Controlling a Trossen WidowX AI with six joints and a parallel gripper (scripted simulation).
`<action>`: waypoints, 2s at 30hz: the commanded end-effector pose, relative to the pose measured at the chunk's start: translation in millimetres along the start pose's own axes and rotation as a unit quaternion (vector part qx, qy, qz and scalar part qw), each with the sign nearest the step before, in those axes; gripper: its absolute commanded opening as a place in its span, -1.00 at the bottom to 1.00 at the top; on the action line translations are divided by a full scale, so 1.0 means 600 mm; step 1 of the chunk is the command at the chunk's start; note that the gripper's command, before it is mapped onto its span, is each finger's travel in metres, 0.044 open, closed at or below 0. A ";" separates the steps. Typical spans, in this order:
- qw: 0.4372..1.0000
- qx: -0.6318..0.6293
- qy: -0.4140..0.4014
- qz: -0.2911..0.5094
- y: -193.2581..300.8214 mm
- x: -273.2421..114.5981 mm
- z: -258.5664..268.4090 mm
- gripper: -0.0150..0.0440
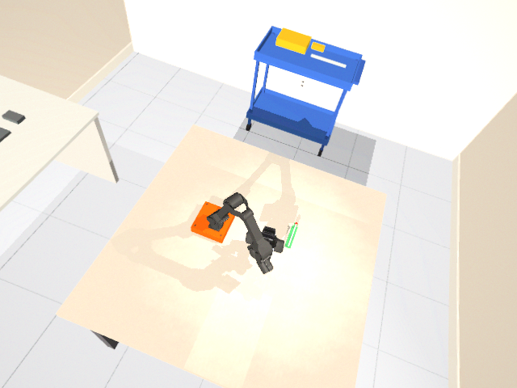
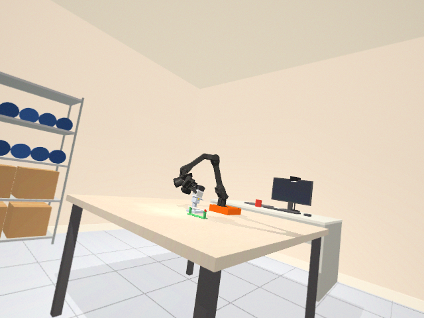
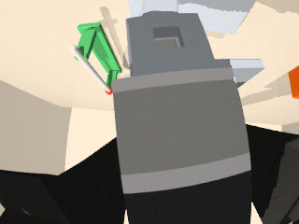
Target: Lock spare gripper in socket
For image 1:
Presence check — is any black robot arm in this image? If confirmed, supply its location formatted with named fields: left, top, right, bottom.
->
left=206, top=192, right=274, bottom=274

